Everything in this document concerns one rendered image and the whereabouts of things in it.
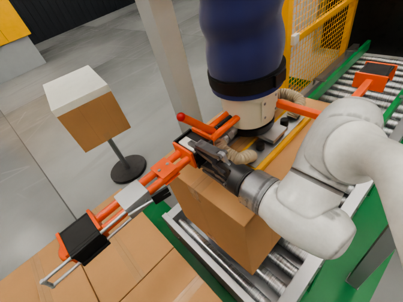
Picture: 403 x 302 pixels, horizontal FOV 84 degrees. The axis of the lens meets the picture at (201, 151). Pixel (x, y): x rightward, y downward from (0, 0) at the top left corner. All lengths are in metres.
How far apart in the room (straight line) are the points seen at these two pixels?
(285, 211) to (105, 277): 1.07
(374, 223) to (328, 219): 1.55
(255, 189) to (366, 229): 1.52
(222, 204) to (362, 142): 0.40
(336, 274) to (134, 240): 1.23
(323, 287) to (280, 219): 1.29
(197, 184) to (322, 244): 0.40
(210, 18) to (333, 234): 0.50
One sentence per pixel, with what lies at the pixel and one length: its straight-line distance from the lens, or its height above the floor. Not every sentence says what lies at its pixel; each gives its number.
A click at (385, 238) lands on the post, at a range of 1.22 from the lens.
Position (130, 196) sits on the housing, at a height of 1.22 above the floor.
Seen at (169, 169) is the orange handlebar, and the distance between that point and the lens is 0.59.
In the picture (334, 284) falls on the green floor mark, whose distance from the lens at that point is 1.74.
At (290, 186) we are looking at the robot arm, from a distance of 0.45.
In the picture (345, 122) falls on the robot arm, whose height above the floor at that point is 1.37.
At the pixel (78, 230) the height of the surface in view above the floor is 1.23.
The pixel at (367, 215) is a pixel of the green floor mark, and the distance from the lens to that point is 2.01.
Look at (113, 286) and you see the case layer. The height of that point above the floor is 0.54.
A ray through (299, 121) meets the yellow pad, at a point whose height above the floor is 1.10.
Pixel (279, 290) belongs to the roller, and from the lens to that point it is 1.12.
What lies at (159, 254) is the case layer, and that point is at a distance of 1.26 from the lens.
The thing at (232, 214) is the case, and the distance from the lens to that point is 0.64.
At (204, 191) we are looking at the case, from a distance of 0.70.
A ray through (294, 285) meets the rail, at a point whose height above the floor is 0.60.
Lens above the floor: 1.64
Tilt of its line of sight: 43 degrees down
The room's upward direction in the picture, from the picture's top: 17 degrees counter-clockwise
